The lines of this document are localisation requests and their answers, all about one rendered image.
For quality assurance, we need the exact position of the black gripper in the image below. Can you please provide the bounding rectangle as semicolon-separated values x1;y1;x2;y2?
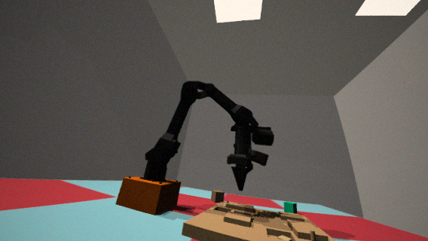
227;141;253;191

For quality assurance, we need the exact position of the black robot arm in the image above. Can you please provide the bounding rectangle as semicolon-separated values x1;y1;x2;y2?
139;81;274;182

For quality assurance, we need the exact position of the small green block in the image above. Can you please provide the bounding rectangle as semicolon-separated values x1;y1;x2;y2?
284;202;298;214

